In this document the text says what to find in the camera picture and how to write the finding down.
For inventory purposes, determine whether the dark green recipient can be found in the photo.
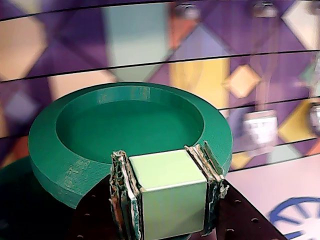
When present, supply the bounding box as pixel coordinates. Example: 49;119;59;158
0;156;79;240

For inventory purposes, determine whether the round green lid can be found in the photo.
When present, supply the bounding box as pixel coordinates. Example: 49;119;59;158
27;81;234;237

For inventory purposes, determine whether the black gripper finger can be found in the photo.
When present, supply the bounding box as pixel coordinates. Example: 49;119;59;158
69;149;144;240
184;141;286;240

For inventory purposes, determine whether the hanging steel toy utensil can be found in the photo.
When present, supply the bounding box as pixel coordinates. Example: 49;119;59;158
242;0;280;149

